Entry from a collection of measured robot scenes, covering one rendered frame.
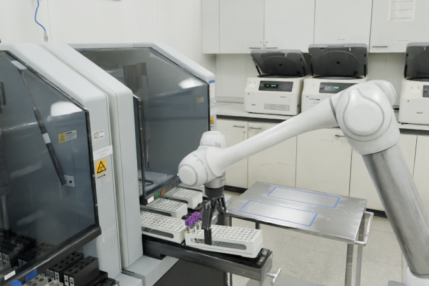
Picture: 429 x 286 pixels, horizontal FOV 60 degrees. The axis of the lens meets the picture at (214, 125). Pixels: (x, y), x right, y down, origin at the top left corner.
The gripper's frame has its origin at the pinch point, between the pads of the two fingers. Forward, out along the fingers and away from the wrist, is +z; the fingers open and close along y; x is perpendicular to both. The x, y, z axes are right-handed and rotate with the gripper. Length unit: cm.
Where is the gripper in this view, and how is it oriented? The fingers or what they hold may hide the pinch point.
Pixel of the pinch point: (214, 233)
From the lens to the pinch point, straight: 153.2
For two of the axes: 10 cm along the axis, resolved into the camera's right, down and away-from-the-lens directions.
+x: -9.0, -0.8, 4.3
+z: 0.2, 9.8, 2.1
